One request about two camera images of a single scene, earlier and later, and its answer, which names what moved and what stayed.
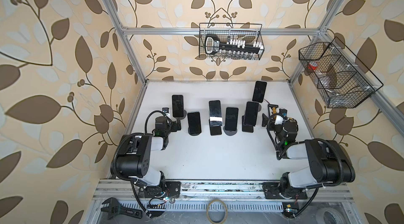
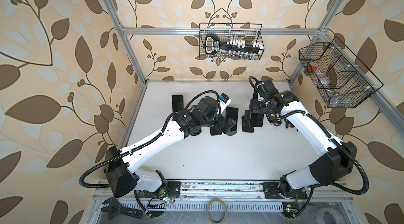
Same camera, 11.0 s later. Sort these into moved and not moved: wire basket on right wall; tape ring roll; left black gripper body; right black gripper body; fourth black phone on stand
Moved: left black gripper body; right black gripper body
Not moved: fourth black phone on stand; tape ring roll; wire basket on right wall
